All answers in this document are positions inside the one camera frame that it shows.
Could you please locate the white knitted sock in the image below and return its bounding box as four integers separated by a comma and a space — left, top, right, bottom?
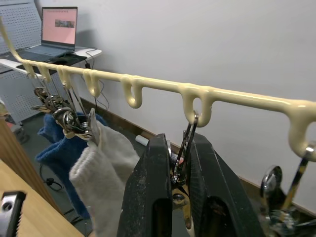
69, 120, 141, 237

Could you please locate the black hanging power cable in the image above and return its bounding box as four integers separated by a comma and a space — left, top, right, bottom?
84, 47, 110, 111

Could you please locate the small white roll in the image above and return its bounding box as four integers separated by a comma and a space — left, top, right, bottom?
135, 135, 149, 147

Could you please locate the cream clip hanger bar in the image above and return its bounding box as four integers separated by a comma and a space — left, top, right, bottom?
0, 16, 316, 163

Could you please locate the grey perforated panel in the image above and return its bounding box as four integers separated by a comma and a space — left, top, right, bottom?
0, 71, 62, 125
0, 0, 43, 56

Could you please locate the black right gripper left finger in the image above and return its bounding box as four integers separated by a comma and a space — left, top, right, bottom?
117, 133, 173, 237

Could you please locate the black floor cable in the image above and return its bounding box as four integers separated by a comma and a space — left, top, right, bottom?
39, 164, 75, 216

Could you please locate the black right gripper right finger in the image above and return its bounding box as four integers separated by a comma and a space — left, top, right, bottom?
189, 134, 266, 237

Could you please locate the blue knitted sock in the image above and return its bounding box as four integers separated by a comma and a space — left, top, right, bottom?
36, 112, 105, 220

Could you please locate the white folding table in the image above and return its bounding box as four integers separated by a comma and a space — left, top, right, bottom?
0, 46, 103, 75

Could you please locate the open grey laptop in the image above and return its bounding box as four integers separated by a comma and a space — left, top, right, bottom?
22, 6, 86, 60

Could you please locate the chrome metal clip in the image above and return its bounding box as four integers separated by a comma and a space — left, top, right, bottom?
52, 81, 100, 144
40, 76, 68, 117
259, 140, 316, 237
31, 73, 50, 112
169, 110, 199, 237

